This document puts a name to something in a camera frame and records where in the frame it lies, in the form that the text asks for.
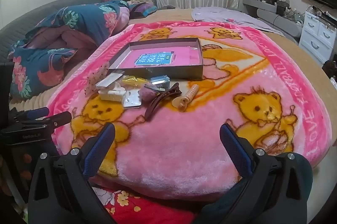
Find clear hair claw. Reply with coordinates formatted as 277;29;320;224
109;82;127;93

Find pink bear print blanket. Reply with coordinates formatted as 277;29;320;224
46;21;332;201

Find white drawer cabinet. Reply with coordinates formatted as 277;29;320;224
298;6;337;66

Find blue floral quilt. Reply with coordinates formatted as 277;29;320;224
8;1;131;103

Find clear earring packet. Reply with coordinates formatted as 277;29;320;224
122;88;143;109

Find bed with tan sheet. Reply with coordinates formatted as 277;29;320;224
8;7;337;147

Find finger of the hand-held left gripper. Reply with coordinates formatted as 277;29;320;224
16;107;50;122
45;111;73;128

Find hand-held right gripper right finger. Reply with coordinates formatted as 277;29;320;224
220;123;313;224

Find shallow grey cardboard box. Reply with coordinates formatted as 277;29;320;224
108;38;204;80

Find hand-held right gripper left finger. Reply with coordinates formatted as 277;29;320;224
28;123;118;224

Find sheer dotted bow hair clip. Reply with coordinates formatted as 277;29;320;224
84;62;110;96

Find white hair clip card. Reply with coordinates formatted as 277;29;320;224
99;87;127;102

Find purple striped pillow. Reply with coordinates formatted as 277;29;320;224
129;1;158;20

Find red floral cloth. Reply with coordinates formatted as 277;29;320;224
92;182;201;224

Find grey media stand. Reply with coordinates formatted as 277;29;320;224
242;0;304;39

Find pink pom hair clip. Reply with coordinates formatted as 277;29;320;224
139;83;165;102

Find lavender bed sheet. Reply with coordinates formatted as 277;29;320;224
191;6;285;36

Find black bag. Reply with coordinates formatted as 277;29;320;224
322;59;337;80

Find clear packet with white card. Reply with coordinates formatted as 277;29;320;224
95;73;124;88

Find beige ribbed hair claw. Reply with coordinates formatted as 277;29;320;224
172;84;199;112

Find yellow hair ties packet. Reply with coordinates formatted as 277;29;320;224
120;74;148;87

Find dark red banana hair clip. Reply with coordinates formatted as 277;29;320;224
144;83;183;121

